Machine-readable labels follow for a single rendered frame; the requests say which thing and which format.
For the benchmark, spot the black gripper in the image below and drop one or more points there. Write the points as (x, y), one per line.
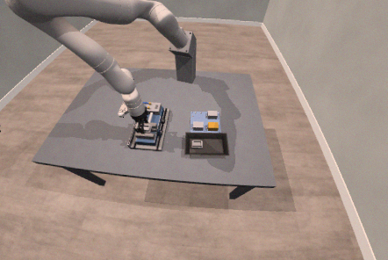
(139, 120)

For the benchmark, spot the orange rectangular block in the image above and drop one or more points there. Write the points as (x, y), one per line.
(213, 126)

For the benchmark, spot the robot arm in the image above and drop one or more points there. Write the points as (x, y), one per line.
(48, 16)

